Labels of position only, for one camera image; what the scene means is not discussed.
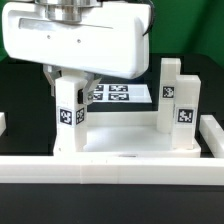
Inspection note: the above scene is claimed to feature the white fiducial marker sheet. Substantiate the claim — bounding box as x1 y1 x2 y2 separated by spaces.
91 84 152 103

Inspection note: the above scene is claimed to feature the white fence front bar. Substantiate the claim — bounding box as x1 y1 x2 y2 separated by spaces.
0 156 224 186

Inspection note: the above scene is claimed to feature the white fence bar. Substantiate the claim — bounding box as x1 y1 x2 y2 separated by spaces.
0 112 6 136
199 115 224 159
0 156 224 186

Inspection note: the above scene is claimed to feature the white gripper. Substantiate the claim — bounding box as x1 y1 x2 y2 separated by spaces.
2 1 150 105

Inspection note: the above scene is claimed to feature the white fence left bar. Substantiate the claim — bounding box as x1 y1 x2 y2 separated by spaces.
0 112 6 136

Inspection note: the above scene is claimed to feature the white desk tabletop tray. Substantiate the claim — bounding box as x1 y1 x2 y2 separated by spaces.
53 112 201 158

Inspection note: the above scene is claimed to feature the white fence right bar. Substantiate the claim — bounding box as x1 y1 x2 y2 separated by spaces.
199 115 224 159

